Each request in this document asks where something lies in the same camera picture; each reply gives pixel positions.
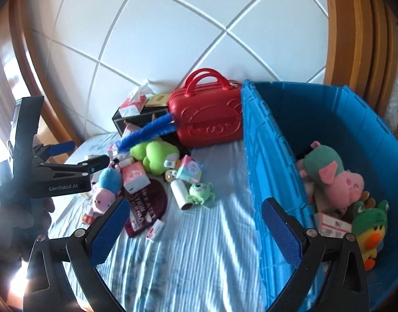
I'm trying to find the pink and white box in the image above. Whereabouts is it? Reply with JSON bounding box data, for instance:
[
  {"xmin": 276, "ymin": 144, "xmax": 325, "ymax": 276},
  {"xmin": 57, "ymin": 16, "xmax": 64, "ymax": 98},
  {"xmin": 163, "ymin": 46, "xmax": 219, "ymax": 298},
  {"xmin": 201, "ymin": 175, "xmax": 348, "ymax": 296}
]
[{"xmin": 122, "ymin": 123, "xmax": 145, "ymax": 138}]

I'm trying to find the green one-eyed monster plush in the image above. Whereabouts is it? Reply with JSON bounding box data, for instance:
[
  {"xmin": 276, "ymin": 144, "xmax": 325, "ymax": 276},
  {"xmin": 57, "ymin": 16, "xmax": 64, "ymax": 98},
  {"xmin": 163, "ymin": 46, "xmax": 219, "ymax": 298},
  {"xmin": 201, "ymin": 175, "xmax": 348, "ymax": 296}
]
[{"xmin": 188, "ymin": 183, "xmax": 216, "ymax": 207}]

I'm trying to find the pink pocket tissue pack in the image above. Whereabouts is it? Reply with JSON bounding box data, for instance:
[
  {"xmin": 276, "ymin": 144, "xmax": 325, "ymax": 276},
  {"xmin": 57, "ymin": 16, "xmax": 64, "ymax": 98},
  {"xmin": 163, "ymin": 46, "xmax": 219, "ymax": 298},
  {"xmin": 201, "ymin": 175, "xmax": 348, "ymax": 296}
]
[
  {"xmin": 314, "ymin": 212, "xmax": 353, "ymax": 237},
  {"xmin": 122, "ymin": 162, "xmax": 150, "ymax": 193}
]

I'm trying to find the pink pig plush teal dress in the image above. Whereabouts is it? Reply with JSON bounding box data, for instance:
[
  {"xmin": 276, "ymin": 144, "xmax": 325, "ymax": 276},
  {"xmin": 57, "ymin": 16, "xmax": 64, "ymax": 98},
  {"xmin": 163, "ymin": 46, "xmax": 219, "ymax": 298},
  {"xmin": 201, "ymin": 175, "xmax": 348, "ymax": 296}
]
[{"xmin": 296, "ymin": 141, "xmax": 366, "ymax": 209}]

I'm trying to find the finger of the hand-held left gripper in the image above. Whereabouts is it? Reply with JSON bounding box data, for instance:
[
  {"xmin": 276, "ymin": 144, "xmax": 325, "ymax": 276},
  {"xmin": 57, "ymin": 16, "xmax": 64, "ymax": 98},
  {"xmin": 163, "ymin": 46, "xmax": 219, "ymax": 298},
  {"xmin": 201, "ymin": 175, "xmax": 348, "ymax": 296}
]
[
  {"xmin": 37, "ymin": 155, "xmax": 111, "ymax": 178},
  {"xmin": 35, "ymin": 141, "xmax": 77, "ymax": 163}
]

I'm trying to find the blue feather duster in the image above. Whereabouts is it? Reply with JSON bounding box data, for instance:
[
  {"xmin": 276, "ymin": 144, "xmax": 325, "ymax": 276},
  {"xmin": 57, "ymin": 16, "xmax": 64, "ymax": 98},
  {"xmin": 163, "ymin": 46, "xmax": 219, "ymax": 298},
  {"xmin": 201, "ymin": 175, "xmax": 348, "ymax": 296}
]
[{"xmin": 115, "ymin": 113, "xmax": 176, "ymax": 152}]

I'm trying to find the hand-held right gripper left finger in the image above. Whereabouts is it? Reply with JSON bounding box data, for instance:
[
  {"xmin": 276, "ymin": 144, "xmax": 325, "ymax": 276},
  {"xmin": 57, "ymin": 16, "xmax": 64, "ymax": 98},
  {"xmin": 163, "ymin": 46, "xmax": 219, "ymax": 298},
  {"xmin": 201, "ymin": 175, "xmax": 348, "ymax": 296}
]
[{"xmin": 23, "ymin": 197, "xmax": 131, "ymax": 312}]

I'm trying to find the wooden framed white headboard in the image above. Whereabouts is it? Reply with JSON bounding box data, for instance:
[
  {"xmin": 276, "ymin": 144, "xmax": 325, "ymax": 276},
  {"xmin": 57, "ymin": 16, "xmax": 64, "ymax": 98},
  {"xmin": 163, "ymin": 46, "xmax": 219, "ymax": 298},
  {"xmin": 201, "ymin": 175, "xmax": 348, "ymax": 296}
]
[{"xmin": 0, "ymin": 0, "xmax": 398, "ymax": 157}]

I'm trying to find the red and white medicine box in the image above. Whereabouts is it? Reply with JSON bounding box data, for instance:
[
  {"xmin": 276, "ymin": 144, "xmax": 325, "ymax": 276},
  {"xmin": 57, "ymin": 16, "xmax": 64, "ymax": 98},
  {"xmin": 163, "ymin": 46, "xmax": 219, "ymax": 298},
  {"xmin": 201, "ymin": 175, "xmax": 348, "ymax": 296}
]
[{"xmin": 146, "ymin": 219, "xmax": 164, "ymax": 242}]

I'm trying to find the maroon knit hat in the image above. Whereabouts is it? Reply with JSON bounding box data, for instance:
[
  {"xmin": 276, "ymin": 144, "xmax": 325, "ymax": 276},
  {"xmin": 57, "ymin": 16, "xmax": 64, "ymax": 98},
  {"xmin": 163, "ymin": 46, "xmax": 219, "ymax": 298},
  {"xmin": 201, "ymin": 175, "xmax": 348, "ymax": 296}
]
[{"xmin": 124, "ymin": 180, "xmax": 169, "ymax": 238}]

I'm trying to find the pink pig plush blue body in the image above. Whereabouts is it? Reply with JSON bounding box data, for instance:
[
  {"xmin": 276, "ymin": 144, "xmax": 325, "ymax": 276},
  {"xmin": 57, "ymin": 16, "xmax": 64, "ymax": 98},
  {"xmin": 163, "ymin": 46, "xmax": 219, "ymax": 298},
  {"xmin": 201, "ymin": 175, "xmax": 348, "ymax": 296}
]
[{"xmin": 91, "ymin": 167, "xmax": 124, "ymax": 216}]

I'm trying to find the blue striped bedsheet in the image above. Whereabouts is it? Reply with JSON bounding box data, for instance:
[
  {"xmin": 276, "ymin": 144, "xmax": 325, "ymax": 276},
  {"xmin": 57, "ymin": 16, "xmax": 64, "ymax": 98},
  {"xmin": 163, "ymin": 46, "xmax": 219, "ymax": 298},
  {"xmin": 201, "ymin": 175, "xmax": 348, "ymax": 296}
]
[{"xmin": 47, "ymin": 131, "xmax": 316, "ymax": 312}]

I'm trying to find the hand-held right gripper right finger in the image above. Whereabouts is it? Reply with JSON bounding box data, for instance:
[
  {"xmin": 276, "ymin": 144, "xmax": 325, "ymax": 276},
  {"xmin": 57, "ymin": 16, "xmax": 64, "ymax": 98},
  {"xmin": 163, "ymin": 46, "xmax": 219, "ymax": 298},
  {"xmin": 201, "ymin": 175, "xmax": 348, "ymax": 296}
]
[{"xmin": 261, "ymin": 197, "xmax": 370, "ymax": 312}]

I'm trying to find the red tissue pack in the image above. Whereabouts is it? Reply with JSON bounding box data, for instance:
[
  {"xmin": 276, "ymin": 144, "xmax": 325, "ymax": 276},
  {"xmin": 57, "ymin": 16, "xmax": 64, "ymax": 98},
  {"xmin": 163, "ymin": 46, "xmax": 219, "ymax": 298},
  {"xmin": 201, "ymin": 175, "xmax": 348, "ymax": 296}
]
[{"xmin": 118, "ymin": 79, "xmax": 153, "ymax": 118}]

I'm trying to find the black cardboard box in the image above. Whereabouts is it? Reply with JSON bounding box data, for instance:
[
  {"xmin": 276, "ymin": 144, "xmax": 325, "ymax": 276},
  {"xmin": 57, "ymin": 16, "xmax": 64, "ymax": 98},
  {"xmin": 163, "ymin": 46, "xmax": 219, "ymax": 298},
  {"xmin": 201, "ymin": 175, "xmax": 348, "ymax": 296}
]
[{"xmin": 111, "ymin": 105, "xmax": 169, "ymax": 134}]

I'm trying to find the lime green plush toy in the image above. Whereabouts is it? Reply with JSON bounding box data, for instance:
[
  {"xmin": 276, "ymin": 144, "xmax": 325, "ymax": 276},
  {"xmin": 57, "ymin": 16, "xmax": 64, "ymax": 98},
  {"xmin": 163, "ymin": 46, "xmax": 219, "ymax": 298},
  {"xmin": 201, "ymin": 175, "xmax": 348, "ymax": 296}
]
[{"xmin": 130, "ymin": 139, "xmax": 181, "ymax": 173}]

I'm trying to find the red small suitcase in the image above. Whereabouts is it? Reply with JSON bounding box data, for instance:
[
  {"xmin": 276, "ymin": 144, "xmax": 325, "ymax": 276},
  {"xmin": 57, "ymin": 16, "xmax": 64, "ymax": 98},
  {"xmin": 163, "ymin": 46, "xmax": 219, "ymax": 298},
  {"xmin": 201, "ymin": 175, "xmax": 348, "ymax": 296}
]
[{"xmin": 167, "ymin": 68, "xmax": 244, "ymax": 149}]

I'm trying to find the yellow duck plush green hood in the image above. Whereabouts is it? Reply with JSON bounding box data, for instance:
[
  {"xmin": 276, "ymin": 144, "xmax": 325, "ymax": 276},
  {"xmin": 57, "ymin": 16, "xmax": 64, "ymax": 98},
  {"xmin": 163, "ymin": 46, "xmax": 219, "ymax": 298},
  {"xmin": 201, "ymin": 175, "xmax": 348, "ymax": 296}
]
[{"xmin": 351, "ymin": 199, "xmax": 390, "ymax": 271}]

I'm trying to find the white roll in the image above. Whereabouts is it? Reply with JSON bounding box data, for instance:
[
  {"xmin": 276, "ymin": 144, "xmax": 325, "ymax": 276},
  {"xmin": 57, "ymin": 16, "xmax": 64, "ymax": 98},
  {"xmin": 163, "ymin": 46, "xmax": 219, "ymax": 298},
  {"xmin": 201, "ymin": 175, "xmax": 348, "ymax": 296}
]
[{"xmin": 170, "ymin": 179, "xmax": 194, "ymax": 211}]

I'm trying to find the cream gold box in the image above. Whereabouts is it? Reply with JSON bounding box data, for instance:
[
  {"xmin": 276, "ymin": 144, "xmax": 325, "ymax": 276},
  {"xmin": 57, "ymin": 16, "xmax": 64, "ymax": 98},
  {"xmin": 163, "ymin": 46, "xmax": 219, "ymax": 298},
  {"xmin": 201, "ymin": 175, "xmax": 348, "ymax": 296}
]
[{"xmin": 144, "ymin": 93, "xmax": 169, "ymax": 108}]

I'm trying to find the person's left hand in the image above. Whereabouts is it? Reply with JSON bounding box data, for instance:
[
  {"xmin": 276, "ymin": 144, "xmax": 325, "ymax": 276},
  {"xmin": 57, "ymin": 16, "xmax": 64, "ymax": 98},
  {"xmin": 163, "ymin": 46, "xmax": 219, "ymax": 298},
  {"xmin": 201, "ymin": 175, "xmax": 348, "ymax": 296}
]
[{"xmin": 0, "ymin": 188, "xmax": 57, "ymax": 262}]

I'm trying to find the blue plastic crate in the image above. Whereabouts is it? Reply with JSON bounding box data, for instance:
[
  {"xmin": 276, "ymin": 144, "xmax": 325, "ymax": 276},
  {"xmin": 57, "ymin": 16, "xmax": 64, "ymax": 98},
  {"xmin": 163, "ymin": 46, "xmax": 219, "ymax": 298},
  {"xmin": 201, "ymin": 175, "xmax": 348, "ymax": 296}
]
[{"xmin": 241, "ymin": 79, "xmax": 398, "ymax": 312}]

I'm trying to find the pastel colourful cube box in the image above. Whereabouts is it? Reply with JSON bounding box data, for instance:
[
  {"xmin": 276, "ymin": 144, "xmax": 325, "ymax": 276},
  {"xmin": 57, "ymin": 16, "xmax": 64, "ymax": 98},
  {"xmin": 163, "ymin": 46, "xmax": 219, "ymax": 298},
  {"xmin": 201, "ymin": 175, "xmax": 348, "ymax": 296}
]
[{"xmin": 176, "ymin": 155, "xmax": 205, "ymax": 181}]

